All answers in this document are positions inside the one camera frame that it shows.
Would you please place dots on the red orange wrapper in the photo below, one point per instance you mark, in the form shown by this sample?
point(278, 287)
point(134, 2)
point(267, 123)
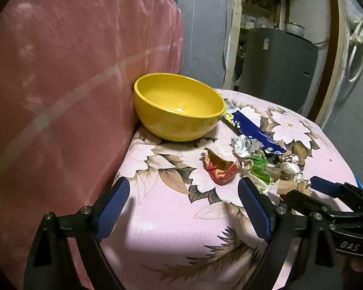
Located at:
point(221, 171)

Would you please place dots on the metal pot on fridge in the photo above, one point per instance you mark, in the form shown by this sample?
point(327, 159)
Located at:
point(294, 29)

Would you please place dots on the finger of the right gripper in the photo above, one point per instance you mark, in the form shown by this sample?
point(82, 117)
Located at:
point(304, 203)
point(326, 187)

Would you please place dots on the blue milk powder sachet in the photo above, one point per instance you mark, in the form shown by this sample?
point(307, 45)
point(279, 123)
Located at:
point(242, 125)

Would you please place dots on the green wrapper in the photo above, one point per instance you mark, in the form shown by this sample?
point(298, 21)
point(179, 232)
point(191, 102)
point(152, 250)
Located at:
point(255, 171)

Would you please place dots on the red plaid cloth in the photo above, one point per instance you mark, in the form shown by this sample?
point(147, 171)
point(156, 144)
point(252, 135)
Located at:
point(67, 69)

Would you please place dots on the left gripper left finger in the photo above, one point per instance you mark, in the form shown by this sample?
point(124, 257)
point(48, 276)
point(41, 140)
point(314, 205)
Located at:
point(50, 264)

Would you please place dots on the white brown candy wrapper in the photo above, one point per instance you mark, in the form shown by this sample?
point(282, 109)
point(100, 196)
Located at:
point(290, 168)

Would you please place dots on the silver foil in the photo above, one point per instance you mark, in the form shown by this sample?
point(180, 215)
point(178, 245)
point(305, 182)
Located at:
point(244, 146)

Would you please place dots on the pink floral tablecloth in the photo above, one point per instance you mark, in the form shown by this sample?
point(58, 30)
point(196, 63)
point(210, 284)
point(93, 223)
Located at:
point(181, 230)

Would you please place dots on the grey refrigerator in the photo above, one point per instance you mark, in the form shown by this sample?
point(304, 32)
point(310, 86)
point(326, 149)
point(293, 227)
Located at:
point(278, 67)

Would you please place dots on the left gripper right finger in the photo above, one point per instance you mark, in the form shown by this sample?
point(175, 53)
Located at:
point(315, 265)

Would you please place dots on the right hand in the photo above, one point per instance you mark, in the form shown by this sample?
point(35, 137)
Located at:
point(350, 265)

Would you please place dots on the brown cork-like scrap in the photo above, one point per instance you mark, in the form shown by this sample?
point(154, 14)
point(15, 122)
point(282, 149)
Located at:
point(285, 186)

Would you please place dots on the yellow bowl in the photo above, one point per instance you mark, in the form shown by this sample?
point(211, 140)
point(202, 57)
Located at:
point(175, 107)

